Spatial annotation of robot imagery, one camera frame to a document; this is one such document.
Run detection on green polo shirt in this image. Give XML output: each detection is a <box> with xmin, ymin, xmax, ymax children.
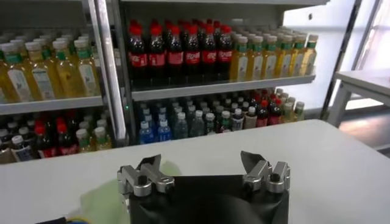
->
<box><xmin>68</xmin><ymin>160</ymin><xmax>183</xmax><ymax>224</ymax></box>

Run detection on dark bottle white cap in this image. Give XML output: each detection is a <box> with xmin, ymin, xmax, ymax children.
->
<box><xmin>10</xmin><ymin>135</ymin><xmax>33</xmax><ymax>162</ymax></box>
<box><xmin>243</xmin><ymin>106</ymin><xmax>258</xmax><ymax>130</ymax></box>
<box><xmin>204</xmin><ymin>112</ymin><xmax>218</xmax><ymax>136</ymax></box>
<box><xmin>218</xmin><ymin>110</ymin><xmax>232</xmax><ymax>134</ymax></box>
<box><xmin>230</xmin><ymin>108</ymin><xmax>244</xmax><ymax>131</ymax></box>

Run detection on dark bottle red label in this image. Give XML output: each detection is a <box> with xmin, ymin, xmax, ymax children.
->
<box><xmin>255</xmin><ymin>100</ymin><xmax>269</xmax><ymax>128</ymax></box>
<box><xmin>56</xmin><ymin>123</ymin><xmax>79</xmax><ymax>156</ymax></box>
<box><xmin>268</xmin><ymin>99</ymin><xmax>283</xmax><ymax>125</ymax></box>
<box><xmin>34</xmin><ymin>124</ymin><xmax>57</xmax><ymax>159</ymax></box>

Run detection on white framed side table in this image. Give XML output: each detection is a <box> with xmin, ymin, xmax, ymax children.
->
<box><xmin>327</xmin><ymin>69</ymin><xmax>390</xmax><ymax>128</ymax></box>

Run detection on yellow drink bottle green neck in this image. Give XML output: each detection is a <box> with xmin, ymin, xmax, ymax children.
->
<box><xmin>262</xmin><ymin>35</ymin><xmax>278</xmax><ymax>79</ymax></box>
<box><xmin>289</xmin><ymin>33</ymin><xmax>307</xmax><ymax>77</ymax></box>
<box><xmin>280</xmin><ymin>102</ymin><xmax>294</xmax><ymax>124</ymax></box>
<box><xmin>24</xmin><ymin>41</ymin><xmax>59</xmax><ymax>101</ymax></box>
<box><xmin>0</xmin><ymin>42</ymin><xmax>34</xmax><ymax>103</ymax></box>
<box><xmin>230</xmin><ymin>35</ymin><xmax>249</xmax><ymax>82</ymax></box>
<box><xmin>93</xmin><ymin>126</ymin><xmax>112</xmax><ymax>150</ymax></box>
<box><xmin>75</xmin><ymin>128</ymin><xmax>94</xmax><ymax>153</ymax></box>
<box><xmin>73</xmin><ymin>38</ymin><xmax>101</xmax><ymax>97</ymax></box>
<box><xmin>301</xmin><ymin>33</ymin><xmax>319</xmax><ymax>76</ymax></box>
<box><xmin>51</xmin><ymin>39</ymin><xmax>82</xmax><ymax>99</ymax></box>
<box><xmin>275</xmin><ymin>35</ymin><xmax>293</xmax><ymax>78</ymax></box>
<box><xmin>248</xmin><ymin>35</ymin><xmax>264</xmax><ymax>80</ymax></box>
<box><xmin>292</xmin><ymin>101</ymin><xmax>305</xmax><ymax>122</ymax></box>

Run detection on grey metal shelf unit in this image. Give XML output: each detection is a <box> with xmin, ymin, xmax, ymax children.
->
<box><xmin>0</xmin><ymin>0</ymin><xmax>127</xmax><ymax>165</ymax></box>
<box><xmin>111</xmin><ymin>0</ymin><xmax>332</xmax><ymax>147</ymax></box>

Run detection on black window frame pole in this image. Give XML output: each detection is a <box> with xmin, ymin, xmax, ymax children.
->
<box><xmin>319</xmin><ymin>0</ymin><xmax>365</xmax><ymax>120</ymax></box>

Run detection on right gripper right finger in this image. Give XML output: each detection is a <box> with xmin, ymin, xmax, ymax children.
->
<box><xmin>239</xmin><ymin>150</ymin><xmax>291</xmax><ymax>195</ymax></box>

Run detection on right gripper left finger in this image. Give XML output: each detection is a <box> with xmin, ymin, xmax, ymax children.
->
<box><xmin>116</xmin><ymin>153</ymin><xmax>177</xmax><ymax>198</ymax></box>

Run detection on blue drink bottle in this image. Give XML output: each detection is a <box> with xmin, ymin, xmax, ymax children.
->
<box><xmin>157</xmin><ymin>119</ymin><xmax>172</xmax><ymax>142</ymax></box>
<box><xmin>139</xmin><ymin>121</ymin><xmax>155</xmax><ymax>144</ymax></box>

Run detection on cola bottle red cap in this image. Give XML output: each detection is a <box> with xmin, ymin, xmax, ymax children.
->
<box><xmin>216</xmin><ymin>25</ymin><xmax>234</xmax><ymax>76</ymax></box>
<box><xmin>166</xmin><ymin>26</ymin><xmax>185</xmax><ymax>80</ymax></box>
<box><xmin>184</xmin><ymin>25</ymin><xmax>202</xmax><ymax>79</ymax></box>
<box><xmin>148</xmin><ymin>26</ymin><xmax>167</xmax><ymax>80</ymax></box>
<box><xmin>200</xmin><ymin>25</ymin><xmax>218</xmax><ymax>77</ymax></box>
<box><xmin>127</xmin><ymin>26</ymin><xmax>149</xmax><ymax>82</ymax></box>

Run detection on clear green drink bottle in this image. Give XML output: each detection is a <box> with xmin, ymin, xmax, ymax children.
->
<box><xmin>174</xmin><ymin>111</ymin><xmax>189</xmax><ymax>140</ymax></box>
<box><xmin>190</xmin><ymin>110</ymin><xmax>205</xmax><ymax>138</ymax></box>

